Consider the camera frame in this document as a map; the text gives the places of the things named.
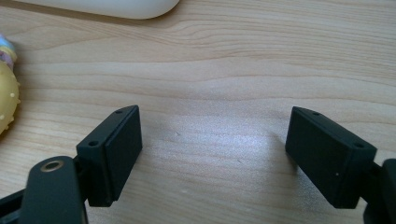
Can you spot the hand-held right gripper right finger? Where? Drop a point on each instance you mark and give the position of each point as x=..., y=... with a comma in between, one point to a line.
x=327, y=158

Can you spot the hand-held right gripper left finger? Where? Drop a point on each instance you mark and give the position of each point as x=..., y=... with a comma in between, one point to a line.
x=107, y=158

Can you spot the yellow studded rubber toy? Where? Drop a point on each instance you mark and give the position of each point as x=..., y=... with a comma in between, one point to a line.
x=7, y=96

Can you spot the white tray edge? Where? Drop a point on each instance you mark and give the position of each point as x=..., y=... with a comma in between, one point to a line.
x=118, y=7

